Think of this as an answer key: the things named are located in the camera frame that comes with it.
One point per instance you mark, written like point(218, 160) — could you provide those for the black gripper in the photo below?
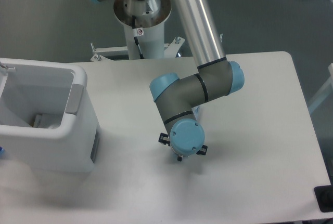
point(164, 139)

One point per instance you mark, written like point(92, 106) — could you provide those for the clear plastic bag green strip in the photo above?
point(53, 125)

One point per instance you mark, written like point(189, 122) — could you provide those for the crushed clear plastic bottle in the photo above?
point(196, 112)

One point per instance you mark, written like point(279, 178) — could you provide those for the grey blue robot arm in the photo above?
point(176, 98)

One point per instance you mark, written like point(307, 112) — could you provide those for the white trash can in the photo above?
point(30, 87)

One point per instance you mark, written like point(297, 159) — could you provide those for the black device at table corner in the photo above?
point(324, 198)

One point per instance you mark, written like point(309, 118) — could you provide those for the blue object at left edge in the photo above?
point(2, 153)

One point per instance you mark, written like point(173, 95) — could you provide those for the white pedestal base frame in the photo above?
point(143, 50)

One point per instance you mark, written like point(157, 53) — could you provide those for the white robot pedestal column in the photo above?
point(144, 19)

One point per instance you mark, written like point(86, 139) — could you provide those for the white frame at right edge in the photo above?
point(323, 92)

